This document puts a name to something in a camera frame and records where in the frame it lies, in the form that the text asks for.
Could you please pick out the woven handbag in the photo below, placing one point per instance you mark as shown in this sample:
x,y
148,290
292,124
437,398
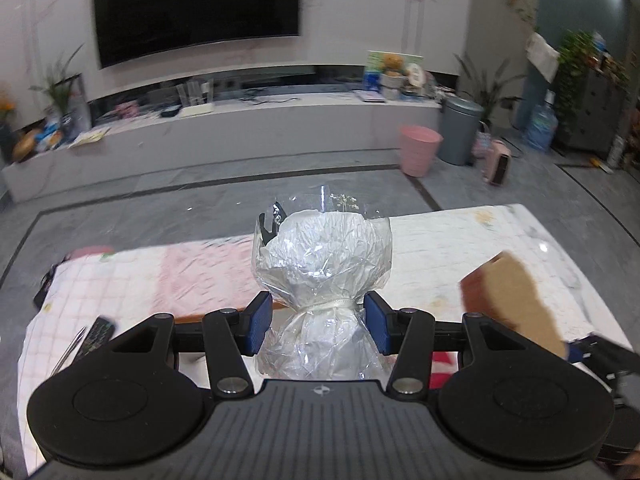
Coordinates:
x,y
481,145

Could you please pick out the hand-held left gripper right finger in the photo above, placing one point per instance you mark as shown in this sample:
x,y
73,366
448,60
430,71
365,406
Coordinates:
x,y
377,320

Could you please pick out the silver pen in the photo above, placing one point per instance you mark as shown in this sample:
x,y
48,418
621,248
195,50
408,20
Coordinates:
x,y
67,352

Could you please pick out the green plant in glass vase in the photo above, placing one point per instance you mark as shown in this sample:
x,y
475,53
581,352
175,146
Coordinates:
x,y
57,85

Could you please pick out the black flat screen television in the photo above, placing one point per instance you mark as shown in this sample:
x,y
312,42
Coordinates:
x,y
200,5

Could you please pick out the brown teddy bear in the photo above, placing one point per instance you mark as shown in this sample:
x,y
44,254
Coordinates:
x,y
393,64

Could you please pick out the person's right hand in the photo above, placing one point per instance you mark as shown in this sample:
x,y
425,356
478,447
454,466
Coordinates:
x,y
629,466

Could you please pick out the white round hand fan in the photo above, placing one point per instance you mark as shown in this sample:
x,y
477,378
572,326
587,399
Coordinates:
x,y
415,75

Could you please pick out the marble television console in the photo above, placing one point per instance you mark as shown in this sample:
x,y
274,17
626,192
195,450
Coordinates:
x,y
250,130

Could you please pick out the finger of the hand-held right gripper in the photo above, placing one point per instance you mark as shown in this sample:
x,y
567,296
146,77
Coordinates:
x,y
580,350

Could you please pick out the plaid lemon print tablecloth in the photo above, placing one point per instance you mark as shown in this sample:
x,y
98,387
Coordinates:
x,y
125,285

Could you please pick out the red storage box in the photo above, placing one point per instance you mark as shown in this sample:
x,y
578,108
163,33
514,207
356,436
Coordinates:
x,y
442,367

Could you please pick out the orange cardboard box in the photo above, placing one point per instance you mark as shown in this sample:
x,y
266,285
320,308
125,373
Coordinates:
x,y
195,319

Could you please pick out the vase with dried flowers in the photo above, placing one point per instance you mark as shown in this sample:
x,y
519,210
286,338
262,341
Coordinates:
x,y
6,110

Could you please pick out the plastic flower bouquet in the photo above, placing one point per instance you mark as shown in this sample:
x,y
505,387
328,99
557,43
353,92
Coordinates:
x,y
320,260

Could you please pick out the black remote control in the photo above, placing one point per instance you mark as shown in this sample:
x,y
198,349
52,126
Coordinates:
x,y
97,335

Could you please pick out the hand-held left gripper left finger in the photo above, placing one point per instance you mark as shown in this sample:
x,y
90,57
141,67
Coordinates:
x,y
257,320

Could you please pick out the pink space heater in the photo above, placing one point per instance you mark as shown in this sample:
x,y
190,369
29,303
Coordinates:
x,y
496,162

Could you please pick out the blue water bottle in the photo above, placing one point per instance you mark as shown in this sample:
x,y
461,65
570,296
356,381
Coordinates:
x,y
541,130

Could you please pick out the white hanging cloth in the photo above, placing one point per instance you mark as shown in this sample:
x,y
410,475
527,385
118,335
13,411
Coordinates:
x,y
542,57

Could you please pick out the long leaf potted plant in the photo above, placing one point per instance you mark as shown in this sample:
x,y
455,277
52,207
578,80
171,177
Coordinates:
x,y
487,90

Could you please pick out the blue snack bag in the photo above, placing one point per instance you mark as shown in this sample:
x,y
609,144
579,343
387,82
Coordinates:
x,y
50,137

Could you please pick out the pink waste bin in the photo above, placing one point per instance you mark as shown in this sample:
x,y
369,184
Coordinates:
x,y
419,150

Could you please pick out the white router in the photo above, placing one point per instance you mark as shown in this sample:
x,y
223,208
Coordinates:
x,y
196,109

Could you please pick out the grey trash can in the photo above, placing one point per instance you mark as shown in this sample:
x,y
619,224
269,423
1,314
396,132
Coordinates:
x,y
460,130

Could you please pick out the dark drawer cabinet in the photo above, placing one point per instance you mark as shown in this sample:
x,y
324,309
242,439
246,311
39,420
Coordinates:
x,y
600,110

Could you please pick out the ivy plant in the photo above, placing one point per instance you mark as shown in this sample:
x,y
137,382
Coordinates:
x,y
575,70

